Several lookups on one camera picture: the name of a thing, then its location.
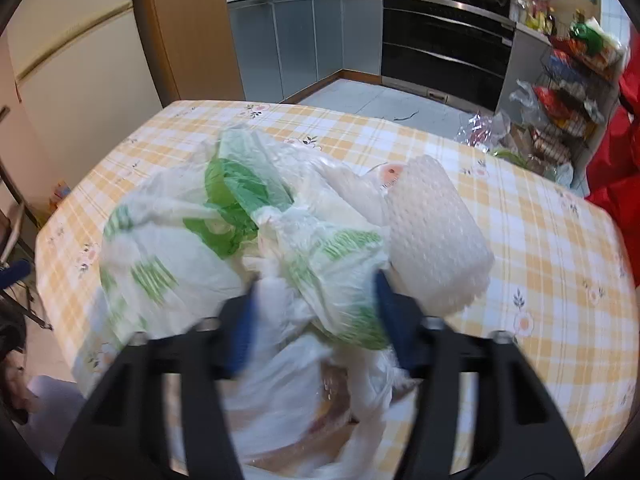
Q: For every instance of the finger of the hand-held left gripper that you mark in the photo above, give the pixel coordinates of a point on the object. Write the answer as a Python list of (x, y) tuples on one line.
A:
[(15, 272)]

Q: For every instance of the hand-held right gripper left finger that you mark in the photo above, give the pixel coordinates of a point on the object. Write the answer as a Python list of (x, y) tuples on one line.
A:
[(244, 332)]

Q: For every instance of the clear crumpled plastic bag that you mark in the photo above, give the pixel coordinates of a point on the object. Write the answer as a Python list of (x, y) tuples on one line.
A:
[(480, 130)]

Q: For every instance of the yellow plaid floral tablecloth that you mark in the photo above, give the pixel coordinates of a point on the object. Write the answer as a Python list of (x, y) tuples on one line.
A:
[(525, 240)]

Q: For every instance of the cream refrigerator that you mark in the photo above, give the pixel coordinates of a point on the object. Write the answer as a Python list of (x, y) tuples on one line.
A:
[(75, 85)]

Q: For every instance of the cluster of condiment bottles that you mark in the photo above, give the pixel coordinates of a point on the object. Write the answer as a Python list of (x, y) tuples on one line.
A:
[(545, 5)]

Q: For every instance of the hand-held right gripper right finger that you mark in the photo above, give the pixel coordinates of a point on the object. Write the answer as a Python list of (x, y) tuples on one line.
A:
[(395, 325)]

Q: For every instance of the grey kitchen cabinets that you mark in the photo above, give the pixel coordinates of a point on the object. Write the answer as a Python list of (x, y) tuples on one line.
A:
[(295, 40)]

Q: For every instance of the red apron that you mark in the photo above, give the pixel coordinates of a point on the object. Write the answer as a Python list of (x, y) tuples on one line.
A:
[(617, 160)]

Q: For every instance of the steel side cabinet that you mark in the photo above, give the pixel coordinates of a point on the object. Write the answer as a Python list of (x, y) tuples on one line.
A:
[(522, 65)]

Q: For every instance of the black built-in oven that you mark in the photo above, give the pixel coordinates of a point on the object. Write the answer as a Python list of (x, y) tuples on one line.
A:
[(440, 50)]

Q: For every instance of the silver snack packet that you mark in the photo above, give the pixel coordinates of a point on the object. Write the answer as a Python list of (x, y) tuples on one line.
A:
[(390, 175)]

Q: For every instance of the white foam net wrap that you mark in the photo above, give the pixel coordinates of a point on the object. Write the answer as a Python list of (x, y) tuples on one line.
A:
[(435, 240)]

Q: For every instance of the white green-printed plastic bag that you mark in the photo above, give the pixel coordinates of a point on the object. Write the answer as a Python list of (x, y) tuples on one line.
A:
[(165, 220)]

